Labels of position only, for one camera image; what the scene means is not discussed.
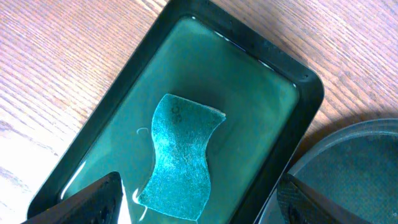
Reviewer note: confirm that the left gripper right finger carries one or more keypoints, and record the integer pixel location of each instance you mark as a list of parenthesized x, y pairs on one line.
[(301, 204)]

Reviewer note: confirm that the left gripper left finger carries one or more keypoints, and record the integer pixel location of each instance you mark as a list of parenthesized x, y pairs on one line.
[(97, 203)]

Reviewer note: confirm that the green scouring sponge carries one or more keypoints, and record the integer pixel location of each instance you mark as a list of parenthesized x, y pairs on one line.
[(180, 184)]

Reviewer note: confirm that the round black tray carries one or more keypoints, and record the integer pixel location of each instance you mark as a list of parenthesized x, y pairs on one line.
[(355, 167)]

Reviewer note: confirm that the black rectangular water tray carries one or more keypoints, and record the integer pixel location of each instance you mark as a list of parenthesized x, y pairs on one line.
[(199, 52)]

